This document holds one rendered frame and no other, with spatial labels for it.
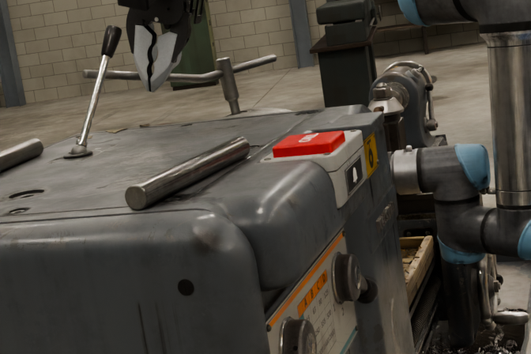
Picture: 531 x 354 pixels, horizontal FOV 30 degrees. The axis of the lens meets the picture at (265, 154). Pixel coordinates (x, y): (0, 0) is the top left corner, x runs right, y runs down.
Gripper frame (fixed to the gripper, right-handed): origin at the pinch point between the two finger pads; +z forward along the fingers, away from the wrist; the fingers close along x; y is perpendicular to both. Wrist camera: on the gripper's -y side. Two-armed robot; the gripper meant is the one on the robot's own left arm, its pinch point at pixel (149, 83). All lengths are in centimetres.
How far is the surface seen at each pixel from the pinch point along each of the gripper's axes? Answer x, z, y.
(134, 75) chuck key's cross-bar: 2.3, -0.6, -0.2
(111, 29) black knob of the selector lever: -0.2, -8.9, -15.0
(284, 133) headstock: -25.1, -2.6, -20.0
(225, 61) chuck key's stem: -6.2, -2.9, 12.9
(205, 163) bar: -23.6, -3.6, -42.2
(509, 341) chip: -58, 60, 91
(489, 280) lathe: -50, 41, 73
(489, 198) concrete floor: -38, 123, 443
